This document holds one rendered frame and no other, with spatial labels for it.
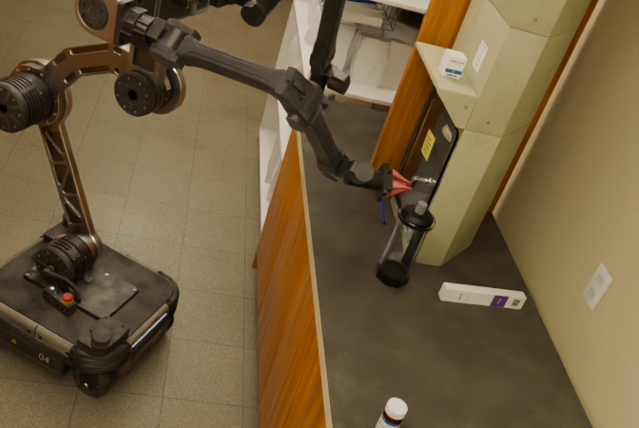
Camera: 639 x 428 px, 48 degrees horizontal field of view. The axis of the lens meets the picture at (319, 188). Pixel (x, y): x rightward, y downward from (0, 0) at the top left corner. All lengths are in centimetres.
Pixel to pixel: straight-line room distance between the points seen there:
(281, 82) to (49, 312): 143
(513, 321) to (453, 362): 31
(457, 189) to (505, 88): 33
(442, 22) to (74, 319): 163
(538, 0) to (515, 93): 25
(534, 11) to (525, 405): 99
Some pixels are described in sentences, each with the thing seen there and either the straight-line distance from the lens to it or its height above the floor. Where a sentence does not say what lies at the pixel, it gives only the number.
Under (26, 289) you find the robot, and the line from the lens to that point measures 285.
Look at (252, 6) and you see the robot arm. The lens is 225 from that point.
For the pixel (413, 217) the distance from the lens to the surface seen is 197.
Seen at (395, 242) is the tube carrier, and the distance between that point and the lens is 202.
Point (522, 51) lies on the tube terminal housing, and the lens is 193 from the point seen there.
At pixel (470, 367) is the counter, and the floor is 94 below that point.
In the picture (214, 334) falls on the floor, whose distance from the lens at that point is 311.
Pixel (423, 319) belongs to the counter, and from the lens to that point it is 204.
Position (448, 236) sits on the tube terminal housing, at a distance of 219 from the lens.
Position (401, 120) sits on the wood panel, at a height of 122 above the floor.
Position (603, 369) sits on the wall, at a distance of 206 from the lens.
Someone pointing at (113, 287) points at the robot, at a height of 26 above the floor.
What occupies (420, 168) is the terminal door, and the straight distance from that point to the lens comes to 221.
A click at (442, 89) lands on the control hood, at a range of 192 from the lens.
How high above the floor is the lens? 219
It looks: 31 degrees down
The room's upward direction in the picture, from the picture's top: 19 degrees clockwise
